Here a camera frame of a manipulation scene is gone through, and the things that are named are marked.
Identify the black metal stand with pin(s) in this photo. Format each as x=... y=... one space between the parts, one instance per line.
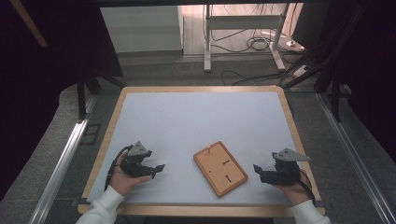
x=334 y=93
x=81 y=96

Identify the wooden beam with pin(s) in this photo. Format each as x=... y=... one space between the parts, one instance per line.
x=29 y=25

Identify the wooden picture frame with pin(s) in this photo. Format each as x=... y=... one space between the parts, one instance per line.
x=219 y=169

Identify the dark curtain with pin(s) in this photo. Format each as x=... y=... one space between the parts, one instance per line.
x=34 y=93
x=373 y=77

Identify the white power strip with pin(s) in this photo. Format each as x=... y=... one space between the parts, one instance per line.
x=295 y=44
x=300 y=71

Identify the aluminium rail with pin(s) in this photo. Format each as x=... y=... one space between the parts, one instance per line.
x=355 y=155
x=59 y=172

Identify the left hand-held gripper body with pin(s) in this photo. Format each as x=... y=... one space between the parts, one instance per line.
x=133 y=165

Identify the white cabinet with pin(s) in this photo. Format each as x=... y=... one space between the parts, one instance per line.
x=140 y=28

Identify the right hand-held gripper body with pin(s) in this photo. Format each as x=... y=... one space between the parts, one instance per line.
x=285 y=172

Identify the white metal desk frame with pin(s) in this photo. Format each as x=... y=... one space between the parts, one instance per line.
x=243 y=22

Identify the white table mat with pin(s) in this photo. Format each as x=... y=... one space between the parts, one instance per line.
x=199 y=124

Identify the person's left hand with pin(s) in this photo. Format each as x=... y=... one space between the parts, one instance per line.
x=124 y=182

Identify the person's right hand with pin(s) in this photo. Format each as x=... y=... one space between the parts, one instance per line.
x=294 y=191

